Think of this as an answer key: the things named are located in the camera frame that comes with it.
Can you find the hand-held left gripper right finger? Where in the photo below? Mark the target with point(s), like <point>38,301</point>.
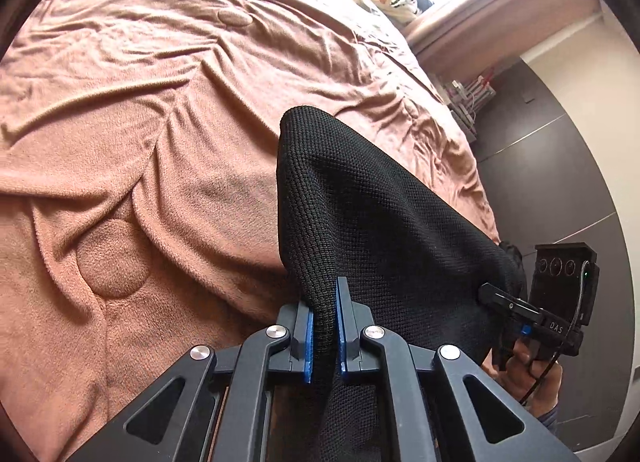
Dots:
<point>342,337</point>

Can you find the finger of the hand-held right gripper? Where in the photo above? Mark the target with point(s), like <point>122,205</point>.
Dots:
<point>510,303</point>
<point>504,347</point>

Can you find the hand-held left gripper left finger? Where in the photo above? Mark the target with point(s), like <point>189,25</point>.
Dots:
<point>308,347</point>

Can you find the black knit pants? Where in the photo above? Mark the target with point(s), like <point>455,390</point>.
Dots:
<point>375,222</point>

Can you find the person's right hand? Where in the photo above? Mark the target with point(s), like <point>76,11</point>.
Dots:
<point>535,382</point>

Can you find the brown fleece blanket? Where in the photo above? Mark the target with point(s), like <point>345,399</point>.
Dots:
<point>150,117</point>

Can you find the pink window ledge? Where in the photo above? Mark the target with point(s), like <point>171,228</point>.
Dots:
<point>500,7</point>

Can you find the white patterned plush toy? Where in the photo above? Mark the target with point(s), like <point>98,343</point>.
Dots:
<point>395,5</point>

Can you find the wall socket plate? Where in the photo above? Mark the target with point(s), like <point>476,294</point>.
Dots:
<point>526,98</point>

